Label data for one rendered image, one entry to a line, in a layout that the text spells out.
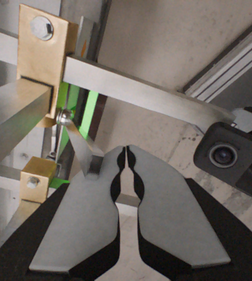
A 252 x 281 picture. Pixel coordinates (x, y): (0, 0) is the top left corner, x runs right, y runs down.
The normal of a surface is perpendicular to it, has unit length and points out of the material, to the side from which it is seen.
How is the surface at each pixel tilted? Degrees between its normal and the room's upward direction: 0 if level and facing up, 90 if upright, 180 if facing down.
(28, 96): 90
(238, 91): 0
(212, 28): 0
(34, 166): 90
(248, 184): 30
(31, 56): 0
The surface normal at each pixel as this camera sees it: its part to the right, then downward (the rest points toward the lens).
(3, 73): 0.01, 0.50
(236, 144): -0.44, 0.26
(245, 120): -0.95, -0.28
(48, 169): 0.33, -0.82
